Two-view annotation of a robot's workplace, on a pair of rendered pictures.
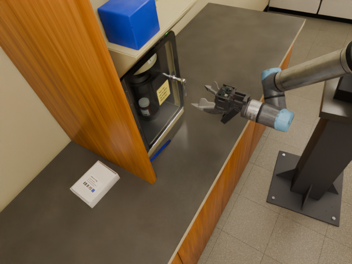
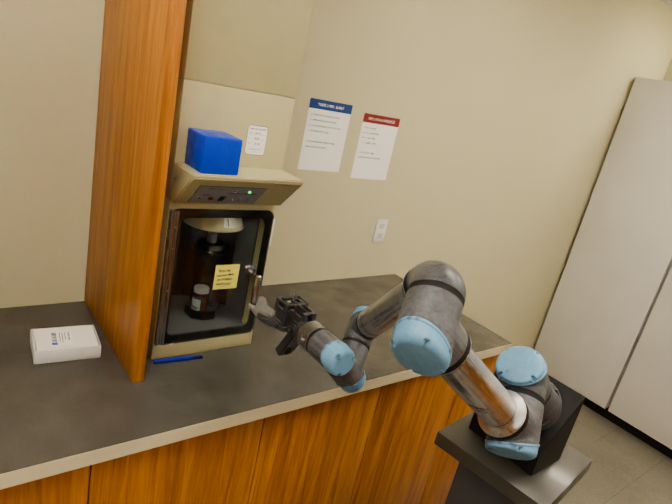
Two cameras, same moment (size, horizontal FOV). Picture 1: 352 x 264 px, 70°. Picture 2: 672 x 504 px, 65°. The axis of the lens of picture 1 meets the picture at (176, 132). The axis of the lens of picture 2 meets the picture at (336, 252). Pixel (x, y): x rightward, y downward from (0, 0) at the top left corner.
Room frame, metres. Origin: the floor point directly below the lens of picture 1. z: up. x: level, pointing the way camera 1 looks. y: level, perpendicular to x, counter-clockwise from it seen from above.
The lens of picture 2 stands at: (-0.60, -0.47, 1.79)
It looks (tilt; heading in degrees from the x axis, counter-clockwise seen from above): 18 degrees down; 8
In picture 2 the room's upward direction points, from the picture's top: 13 degrees clockwise
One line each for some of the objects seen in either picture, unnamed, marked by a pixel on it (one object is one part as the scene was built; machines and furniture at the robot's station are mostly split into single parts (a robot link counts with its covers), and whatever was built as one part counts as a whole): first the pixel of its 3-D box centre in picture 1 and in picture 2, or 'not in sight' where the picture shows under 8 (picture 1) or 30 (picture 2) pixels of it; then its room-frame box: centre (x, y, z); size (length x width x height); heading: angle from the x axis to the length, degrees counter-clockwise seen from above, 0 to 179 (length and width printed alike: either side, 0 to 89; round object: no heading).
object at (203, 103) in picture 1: (202, 103); (261, 305); (0.67, -0.12, 1.17); 0.09 x 0.03 x 0.06; 76
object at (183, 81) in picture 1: (180, 86); (253, 286); (0.79, -0.05, 1.17); 0.05 x 0.03 x 0.10; 49
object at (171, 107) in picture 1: (158, 96); (216, 276); (0.72, 0.04, 1.19); 0.30 x 0.01 x 0.40; 139
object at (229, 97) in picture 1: (232, 101); (295, 319); (0.64, -0.23, 1.17); 0.12 x 0.08 x 0.09; 50
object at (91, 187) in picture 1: (95, 183); (65, 343); (0.53, 0.37, 0.96); 0.16 x 0.12 x 0.04; 135
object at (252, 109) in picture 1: (252, 110); (311, 336); (0.58, -0.29, 1.17); 0.08 x 0.05 x 0.08; 140
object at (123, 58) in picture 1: (156, 35); (239, 190); (0.69, 0.00, 1.46); 0.32 x 0.11 x 0.10; 140
